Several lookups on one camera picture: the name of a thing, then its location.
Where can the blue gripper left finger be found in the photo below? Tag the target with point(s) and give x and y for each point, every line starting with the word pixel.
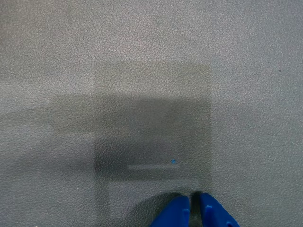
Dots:
pixel 174 215

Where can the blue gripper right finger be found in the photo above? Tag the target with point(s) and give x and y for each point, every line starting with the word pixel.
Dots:
pixel 215 212

